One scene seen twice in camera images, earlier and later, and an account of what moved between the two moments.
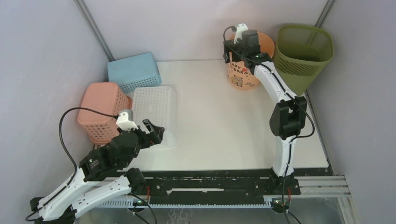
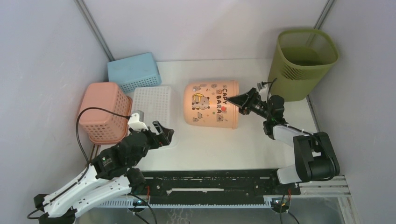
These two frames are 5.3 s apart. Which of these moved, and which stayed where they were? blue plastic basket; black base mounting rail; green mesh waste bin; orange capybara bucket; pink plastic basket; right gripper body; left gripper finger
Moved: orange capybara bucket; right gripper body; left gripper finger
Stayed: black base mounting rail; pink plastic basket; green mesh waste bin; blue plastic basket
